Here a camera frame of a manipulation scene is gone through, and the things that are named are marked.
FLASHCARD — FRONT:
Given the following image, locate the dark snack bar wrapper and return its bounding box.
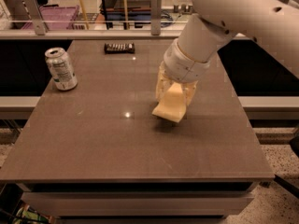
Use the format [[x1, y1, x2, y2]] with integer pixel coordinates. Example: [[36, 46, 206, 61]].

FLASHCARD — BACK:
[[104, 43, 135, 54]]

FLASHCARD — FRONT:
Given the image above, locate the purple plastic crate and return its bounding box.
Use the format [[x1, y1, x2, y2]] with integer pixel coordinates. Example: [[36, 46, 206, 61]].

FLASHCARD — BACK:
[[21, 5, 81, 31]]

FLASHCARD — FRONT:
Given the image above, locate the silver 7up can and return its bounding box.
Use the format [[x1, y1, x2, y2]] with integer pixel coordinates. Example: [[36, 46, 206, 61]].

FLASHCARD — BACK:
[[45, 48, 78, 91]]

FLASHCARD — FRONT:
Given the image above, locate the left metal rail bracket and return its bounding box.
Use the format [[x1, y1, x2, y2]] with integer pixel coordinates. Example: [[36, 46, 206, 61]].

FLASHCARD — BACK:
[[23, 0, 48, 35]]

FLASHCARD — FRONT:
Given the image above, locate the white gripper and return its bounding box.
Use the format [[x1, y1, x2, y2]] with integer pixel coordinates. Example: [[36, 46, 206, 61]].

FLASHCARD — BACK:
[[155, 38, 211, 111]]

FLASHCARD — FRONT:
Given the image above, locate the yellow wavy sponge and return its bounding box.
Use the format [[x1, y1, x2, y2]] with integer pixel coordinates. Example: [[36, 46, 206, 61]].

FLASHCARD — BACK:
[[152, 83, 186, 123]]

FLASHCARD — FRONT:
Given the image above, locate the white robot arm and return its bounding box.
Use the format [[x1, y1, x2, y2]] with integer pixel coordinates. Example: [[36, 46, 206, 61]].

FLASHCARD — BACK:
[[152, 0, 299, 122]]

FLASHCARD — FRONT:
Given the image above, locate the yellow pole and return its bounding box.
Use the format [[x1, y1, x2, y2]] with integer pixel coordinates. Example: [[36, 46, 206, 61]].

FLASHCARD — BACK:
[[79, 0, 90, 30]]

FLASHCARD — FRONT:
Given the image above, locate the green bag on floor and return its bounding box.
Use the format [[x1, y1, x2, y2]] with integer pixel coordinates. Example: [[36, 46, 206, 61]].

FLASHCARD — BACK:
[[12, 207, 50, 224]]

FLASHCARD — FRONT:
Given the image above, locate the middle metal rail bracket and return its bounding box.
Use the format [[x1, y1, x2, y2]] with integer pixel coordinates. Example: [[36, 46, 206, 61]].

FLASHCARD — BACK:
[[150, 0, 162, 35]]

